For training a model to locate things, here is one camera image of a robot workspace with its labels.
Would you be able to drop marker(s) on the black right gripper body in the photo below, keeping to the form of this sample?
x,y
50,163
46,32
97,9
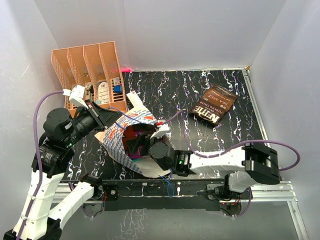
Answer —
x,y
147,142

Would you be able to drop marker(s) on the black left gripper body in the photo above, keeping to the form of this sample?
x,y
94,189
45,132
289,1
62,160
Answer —
x,y
86,122

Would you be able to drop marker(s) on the red doritos bag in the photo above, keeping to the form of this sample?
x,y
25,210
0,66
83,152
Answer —
x,y
132,132

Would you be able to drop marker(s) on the blue checkered paper bag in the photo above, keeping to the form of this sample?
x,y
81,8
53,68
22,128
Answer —
x,y
111,140

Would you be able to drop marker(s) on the brown kettle chips bag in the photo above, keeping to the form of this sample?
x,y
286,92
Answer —
x,y
214,104

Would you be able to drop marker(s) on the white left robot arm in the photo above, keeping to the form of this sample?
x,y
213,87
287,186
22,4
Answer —
x,y
38,219

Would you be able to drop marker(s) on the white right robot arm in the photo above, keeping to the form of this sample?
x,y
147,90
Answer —
x,y
247,163

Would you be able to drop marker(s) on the purple snack bag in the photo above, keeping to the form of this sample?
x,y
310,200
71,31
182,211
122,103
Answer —
x,y
135,156

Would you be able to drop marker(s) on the white label bottle in organizer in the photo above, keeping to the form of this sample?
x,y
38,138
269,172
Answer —
x,y
103,92

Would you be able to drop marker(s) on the blue item in organizer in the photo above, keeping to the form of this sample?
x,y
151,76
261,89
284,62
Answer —
x,y
118,89

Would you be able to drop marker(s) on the small white red box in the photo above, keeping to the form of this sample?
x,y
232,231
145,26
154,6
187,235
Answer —
x,y
134,99

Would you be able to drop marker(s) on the orange plastic file organizer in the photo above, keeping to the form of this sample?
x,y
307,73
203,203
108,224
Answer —
x,y
87,65

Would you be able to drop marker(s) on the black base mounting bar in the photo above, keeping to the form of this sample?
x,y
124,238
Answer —
x,y
157,194

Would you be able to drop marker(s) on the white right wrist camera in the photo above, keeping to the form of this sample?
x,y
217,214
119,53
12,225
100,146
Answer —
x,y
161,129

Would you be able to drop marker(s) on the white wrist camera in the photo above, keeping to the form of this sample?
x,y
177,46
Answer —
x,y
161,129
76,96

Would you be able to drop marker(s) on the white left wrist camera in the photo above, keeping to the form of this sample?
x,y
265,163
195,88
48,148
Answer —
x,y
76,96

